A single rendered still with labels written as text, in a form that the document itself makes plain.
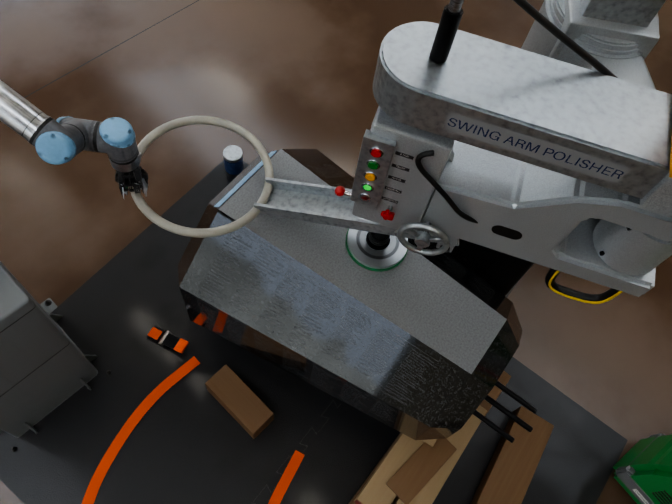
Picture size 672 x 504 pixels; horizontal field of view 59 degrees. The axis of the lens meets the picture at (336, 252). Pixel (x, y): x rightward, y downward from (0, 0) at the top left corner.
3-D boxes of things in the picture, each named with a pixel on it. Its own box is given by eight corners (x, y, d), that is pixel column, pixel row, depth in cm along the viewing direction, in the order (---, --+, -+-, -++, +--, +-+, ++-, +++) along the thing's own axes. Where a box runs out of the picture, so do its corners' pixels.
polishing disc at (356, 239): (385, 206, 213) (386, 204, 212) (419, 252, 206) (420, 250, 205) (335, 230, 207) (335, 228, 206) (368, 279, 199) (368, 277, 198)
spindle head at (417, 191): (478, 199, 187) (533, 103, 148) (463, 258, 177) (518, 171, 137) (369, 164, 189) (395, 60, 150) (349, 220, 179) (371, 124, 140)
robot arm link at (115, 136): (100, 112, 172) (136, 117, 173) (109, 138, 183) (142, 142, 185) (93, 138, 168) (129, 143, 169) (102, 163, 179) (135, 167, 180)
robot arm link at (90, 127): (47, 120, 166) (93, 126, 167) (63, 112, 176) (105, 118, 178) (49, 152, 170) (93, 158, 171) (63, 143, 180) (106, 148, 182)
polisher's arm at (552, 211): (626, 257, 187) (733, 166, 144) (620, 322, 176) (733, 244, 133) (403, 185, 192) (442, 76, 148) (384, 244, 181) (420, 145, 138)
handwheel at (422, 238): (448, 235, 177) (462, 209, 164) (440, 264, 172) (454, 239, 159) (400, 220, 178) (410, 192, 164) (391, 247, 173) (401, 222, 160)
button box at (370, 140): (379, 201, 167) (398, 138, 142) (376, 209, 166) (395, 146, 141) (352, 192, 168) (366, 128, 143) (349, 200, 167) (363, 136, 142)
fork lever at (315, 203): (469, 205, 189) (468, 196, 185) (456, 256, 180) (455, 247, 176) (273, 178, 211) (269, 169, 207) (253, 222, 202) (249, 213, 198)
